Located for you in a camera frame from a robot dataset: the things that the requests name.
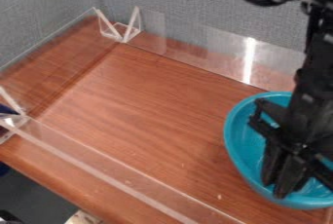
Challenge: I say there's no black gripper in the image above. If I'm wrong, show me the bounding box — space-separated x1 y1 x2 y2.
249 68 333 199

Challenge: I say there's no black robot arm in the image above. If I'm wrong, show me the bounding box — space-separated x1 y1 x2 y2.
245 0 333 199

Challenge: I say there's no blue plastic bowl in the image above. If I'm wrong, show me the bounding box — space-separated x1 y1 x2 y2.
222 92 333 210

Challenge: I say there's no clear acrylic back barrier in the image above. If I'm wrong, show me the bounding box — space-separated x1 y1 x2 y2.
95 7 303 91

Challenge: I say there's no clear acrylic barrier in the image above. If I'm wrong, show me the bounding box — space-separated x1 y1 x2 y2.
0 86 246 224
95 7 303 91
0 7 96 71

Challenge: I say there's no clear acrylic front barrier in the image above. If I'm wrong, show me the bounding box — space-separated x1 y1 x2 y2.
0 86 246 224

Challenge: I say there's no clear acrylic left barrier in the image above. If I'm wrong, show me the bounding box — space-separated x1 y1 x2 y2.
0 7 96 71

